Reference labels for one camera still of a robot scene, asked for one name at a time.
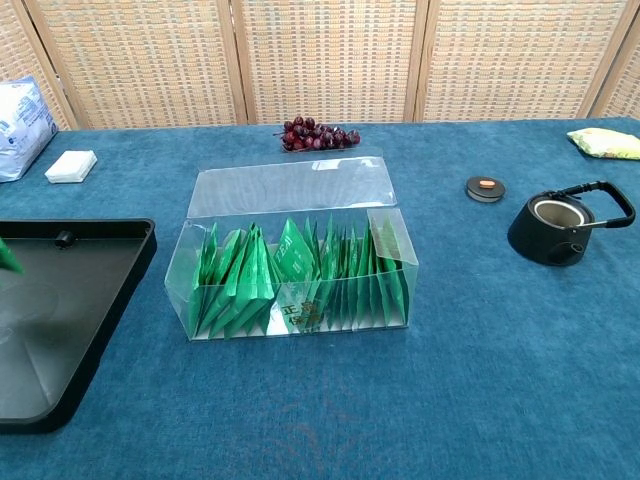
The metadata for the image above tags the black plastic tray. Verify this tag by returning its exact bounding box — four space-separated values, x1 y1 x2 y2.
0 218 158 435

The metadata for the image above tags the blue tablecloth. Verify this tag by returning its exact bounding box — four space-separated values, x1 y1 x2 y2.
0 117 640 480

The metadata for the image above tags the black teapot lid orange knob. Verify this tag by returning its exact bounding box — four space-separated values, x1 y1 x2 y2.
464 175 506 204

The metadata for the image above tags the dark red grape bunch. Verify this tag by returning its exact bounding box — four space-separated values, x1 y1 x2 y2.
272 115 361 154

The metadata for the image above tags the woven wooden screen panel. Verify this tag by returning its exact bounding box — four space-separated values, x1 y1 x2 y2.
230 0 430 125
0 0 76 132
414 0 640 123
592 29 640 120
24 0 249 130

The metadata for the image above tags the blue white plastic bag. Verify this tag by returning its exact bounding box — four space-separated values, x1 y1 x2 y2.
0 75 59 184

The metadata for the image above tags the small white tissue pack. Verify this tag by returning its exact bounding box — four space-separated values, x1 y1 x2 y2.
44 149 98 185

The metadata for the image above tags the yellow green snack packet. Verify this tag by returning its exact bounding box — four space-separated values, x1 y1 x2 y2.
566 127 640 161

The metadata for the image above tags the black teapot with handle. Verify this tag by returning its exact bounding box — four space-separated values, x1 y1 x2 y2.
507 180 637 268

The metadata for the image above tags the transparent plastic tea box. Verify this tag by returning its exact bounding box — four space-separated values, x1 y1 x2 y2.
164 155 419 343

